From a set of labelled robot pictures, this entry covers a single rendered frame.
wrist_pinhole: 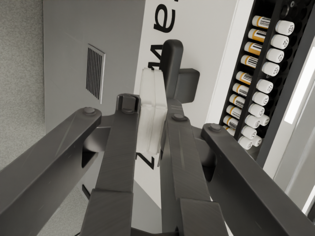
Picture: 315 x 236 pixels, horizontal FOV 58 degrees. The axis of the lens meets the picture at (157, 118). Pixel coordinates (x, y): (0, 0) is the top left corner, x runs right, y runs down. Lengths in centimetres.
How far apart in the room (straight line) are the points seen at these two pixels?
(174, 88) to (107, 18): 43
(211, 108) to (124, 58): 36
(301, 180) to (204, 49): 18
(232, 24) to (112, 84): 44
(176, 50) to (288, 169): 20
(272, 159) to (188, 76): 17
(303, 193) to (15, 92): 102
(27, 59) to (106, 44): 55
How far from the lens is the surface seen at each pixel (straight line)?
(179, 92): 22
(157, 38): 28
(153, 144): 16
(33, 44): 113
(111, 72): 62
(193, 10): 24
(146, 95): 16
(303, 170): 35
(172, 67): 21
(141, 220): 63
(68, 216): 163
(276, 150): 35
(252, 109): 33
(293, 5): 33
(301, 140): 33
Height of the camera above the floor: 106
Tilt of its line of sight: 43 degrees down
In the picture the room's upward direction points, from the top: 127 degrees clockwise
